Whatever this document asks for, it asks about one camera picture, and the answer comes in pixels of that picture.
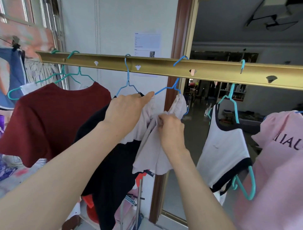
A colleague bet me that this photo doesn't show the person's left hand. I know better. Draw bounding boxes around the person's left hand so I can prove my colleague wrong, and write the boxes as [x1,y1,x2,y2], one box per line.
[102,91,155,142]

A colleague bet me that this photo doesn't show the person's right hand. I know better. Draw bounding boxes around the person's right hand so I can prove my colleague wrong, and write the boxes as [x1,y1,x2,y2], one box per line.
[157,114,186,156]

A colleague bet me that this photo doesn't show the white lace blouse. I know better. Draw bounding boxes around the white lace blouse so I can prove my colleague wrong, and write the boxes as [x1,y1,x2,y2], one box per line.
[119,94,188,176]

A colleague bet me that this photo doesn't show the white black-trimmed tank top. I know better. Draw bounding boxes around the white black-trimmed tank top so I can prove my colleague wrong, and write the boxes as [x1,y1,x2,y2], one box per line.
[196,103,253,205]

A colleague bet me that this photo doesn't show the teal wire hanger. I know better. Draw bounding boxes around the teal wire hanger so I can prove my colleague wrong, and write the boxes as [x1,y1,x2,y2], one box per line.
[208,59,256,201]
[7,49,66,101]
[54,50,95,85]

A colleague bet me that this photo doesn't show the black t-shirt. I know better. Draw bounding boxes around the black t-shirt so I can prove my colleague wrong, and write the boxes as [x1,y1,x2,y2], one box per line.
[74,92,145,230]

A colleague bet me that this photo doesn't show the dark red t-shirt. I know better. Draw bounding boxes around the dark red t-shirt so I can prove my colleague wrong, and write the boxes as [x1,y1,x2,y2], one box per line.
[0,82,112,168]

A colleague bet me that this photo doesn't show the gold clothes rail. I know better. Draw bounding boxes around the gold clothes rail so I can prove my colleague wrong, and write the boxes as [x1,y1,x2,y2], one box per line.
[35,50,303,90]

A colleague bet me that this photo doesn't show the grey striped white tank top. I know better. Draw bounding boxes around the grey striped white tank top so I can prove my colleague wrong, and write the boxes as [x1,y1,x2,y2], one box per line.
[20,82,38,95]

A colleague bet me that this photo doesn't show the pink t-shirt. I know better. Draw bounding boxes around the pink t-shirt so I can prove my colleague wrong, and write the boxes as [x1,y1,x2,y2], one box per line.
[233,110,303,230]

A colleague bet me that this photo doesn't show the person's right forearm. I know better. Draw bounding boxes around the person's right forearm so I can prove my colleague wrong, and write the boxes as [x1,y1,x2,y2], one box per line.
[165,149,237,230]

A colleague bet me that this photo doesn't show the person's left forearm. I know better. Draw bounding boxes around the person's left forearm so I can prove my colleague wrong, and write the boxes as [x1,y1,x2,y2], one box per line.
[0,121,126,230]

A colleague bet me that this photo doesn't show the white paper notice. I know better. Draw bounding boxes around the white paper notice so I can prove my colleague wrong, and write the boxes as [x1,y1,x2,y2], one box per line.
[133,30,161,77]

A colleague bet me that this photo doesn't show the striped rag mop head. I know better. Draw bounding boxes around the striped rag mop head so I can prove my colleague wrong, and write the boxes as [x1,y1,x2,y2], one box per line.
[23,58,60,87]

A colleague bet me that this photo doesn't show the metal mop poles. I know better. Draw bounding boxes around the metal mop poles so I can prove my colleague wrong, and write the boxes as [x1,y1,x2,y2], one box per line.
[52,0,70,90]

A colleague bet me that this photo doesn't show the blue fabric cover white trim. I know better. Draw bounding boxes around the blue fabric cover white trim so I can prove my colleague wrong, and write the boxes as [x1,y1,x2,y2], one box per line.
[0,47,27,112]

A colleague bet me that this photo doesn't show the orange patterned hanging sheet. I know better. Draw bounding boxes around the orange patterned hanging sheet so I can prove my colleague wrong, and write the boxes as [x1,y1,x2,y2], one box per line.
[0,20,56,60]

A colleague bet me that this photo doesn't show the white red floral cloth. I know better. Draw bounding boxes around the white red floral cloth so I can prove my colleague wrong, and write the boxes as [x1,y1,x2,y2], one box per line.
[0,159,48,197]

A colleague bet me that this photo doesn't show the grey metal window pole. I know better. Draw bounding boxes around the grey metal window pole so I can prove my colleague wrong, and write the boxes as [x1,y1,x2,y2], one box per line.
[0,13,48,29]

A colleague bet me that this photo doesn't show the window with metal bars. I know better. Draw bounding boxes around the window with metal bars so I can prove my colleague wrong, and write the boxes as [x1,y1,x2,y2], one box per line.
[0,0,64,31]

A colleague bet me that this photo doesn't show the ceiling lamp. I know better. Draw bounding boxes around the ceiling lamp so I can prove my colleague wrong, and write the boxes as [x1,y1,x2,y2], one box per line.
[245,0,300,33]

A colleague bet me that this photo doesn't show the indoor wall shelf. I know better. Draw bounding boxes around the indoor wall shelf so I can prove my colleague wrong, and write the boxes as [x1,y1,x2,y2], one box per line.
[217,82,247,102]

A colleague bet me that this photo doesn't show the thin steel lift cables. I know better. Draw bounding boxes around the thin steel lift cables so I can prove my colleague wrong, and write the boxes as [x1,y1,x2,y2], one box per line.
[94,0,99,54]

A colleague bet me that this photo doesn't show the brown door frame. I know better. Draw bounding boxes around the brown door frame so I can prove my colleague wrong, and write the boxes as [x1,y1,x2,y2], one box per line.
[149,0,198,224]

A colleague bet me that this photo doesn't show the black clip wire hanger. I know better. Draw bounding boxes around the black clip wire hanger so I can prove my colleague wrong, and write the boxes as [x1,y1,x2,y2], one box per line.
[0,35,24,52]

